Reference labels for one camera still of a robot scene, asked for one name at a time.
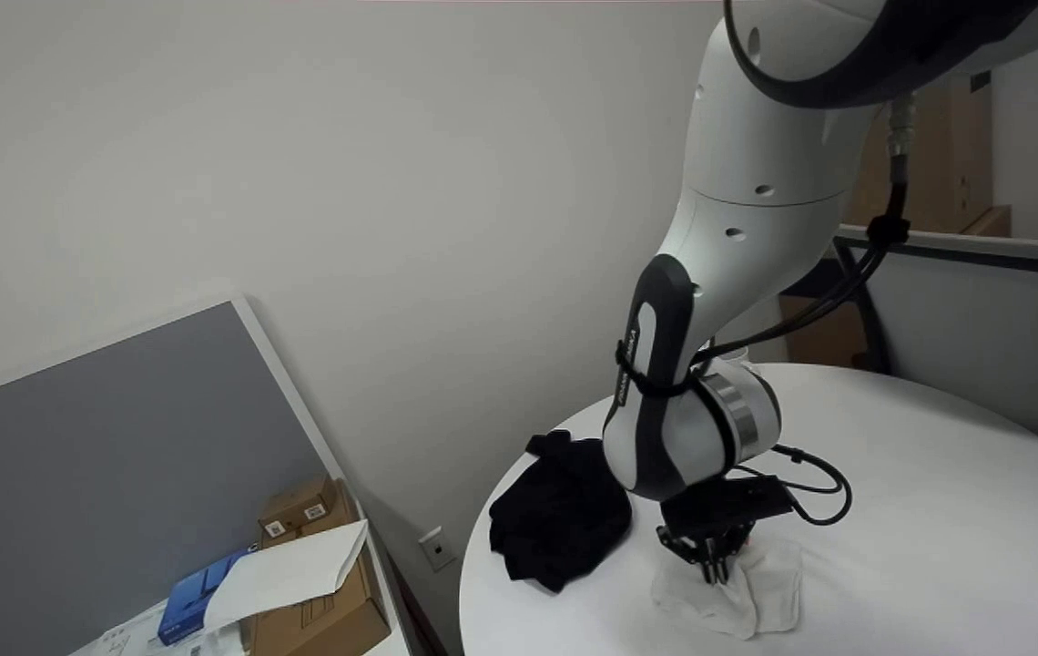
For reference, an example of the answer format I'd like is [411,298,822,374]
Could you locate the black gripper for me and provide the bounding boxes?
[655,477,796,581]

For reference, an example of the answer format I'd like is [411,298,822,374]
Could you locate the white cloth with red stripe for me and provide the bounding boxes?
[651,545,805,641]

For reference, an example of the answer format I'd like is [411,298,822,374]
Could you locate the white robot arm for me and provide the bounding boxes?
[602,0,1038,581]

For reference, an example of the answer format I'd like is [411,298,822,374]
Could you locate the black crumpled cloth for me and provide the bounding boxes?
[488,431,629,595]

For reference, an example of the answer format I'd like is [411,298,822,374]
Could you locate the cardboard box on desk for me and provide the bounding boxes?
[240,479,390,656]

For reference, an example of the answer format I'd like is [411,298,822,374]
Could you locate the white paper sheet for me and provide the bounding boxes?
[204,522,367,629]

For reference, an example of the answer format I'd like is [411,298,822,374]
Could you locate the grey office chair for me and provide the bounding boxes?
[839,221,1038,479]

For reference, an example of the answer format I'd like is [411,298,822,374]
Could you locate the stacked cardboard boxes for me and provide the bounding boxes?
[786,77,996,363]

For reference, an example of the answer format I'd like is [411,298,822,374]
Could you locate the blue object on desk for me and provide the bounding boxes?
[156,550,240,643]

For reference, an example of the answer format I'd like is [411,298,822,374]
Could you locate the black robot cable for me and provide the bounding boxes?
[692,103,922,529]

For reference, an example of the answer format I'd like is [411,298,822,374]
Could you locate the grey partition panel white frame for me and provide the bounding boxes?
[0,290,417,656]

